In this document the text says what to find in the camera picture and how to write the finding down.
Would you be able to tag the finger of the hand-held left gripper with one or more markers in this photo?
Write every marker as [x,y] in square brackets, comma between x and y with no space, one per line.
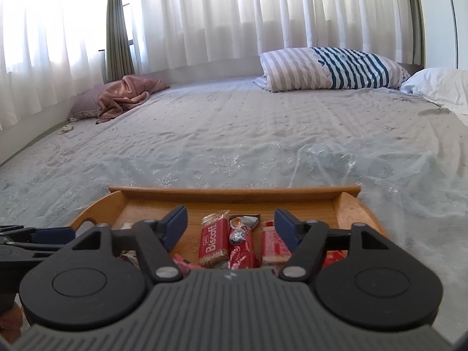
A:
[14,230]
[55,234]

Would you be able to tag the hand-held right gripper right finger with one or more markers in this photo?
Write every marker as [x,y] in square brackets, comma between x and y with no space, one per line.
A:
[289,228]

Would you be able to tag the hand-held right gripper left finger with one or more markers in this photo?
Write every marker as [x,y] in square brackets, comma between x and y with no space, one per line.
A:
[175,226]

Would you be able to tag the red wafer packet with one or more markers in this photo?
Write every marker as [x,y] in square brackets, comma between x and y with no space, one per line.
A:
[270,245]

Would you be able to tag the small pink packet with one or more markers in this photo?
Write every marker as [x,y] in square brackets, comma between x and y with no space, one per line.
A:
[182,263]

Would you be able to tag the red biscuit packet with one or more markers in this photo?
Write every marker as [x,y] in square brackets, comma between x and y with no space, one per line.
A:
[214,243]

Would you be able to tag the red silver snack packet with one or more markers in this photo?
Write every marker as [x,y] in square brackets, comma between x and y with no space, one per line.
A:
[241,248]

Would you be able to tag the wooden tray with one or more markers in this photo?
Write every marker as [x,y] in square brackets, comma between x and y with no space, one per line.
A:
[237,199]

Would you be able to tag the small round object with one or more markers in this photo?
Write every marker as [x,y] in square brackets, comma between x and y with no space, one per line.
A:
[67,128]

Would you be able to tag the bed with grey patterned cover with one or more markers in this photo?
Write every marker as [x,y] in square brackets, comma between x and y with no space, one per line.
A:
[237,124]

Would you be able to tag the purple pillow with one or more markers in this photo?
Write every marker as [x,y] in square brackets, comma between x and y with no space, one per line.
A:
[84,106]

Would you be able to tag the pink cloth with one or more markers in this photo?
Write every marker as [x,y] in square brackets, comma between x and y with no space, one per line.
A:
[124,95]

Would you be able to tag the blue grey striped pillow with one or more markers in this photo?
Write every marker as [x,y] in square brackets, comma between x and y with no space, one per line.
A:
[310,69]

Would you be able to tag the green curtain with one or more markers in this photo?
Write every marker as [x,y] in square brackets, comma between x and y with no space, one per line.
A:
[119,36]
[416,25]

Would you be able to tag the white sheer curtain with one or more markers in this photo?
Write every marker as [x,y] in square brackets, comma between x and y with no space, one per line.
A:
[47,25]
[256,14]

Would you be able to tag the white pillow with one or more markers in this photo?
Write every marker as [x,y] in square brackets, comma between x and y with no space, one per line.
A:
[438,84]

